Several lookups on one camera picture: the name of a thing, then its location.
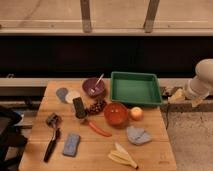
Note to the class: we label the white spoon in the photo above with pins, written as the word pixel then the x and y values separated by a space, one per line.
pixel 97 82

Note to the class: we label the black chair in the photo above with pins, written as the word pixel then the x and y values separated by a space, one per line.
pixel 10 136

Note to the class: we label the white round coaster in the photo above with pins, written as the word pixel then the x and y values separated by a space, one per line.
pixel 71 95

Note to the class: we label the green plastic tray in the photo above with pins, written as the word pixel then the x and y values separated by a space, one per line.
pixel 141 89

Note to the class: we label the purple bowl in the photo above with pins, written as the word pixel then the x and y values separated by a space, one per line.
pixel 90 83

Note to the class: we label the blue sponge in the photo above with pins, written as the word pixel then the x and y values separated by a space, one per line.
pixel 71 145

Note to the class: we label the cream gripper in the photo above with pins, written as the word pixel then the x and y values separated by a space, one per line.
pixel 177 96

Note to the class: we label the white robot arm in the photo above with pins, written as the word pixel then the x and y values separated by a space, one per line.
pixel 200 86

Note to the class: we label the black handled dish brush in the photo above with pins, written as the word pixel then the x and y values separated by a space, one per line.
pixel 52 121

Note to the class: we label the black rectangular block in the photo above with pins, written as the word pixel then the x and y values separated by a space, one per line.
pixel 79 108

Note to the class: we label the dark grape bunch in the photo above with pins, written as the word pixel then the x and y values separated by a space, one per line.
pixel 97 107

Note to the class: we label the orange red bowl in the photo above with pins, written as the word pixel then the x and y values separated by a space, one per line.
pixel 116 114

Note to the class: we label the grey blue crumpled cloth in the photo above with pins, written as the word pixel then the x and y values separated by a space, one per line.
pixel 138 136

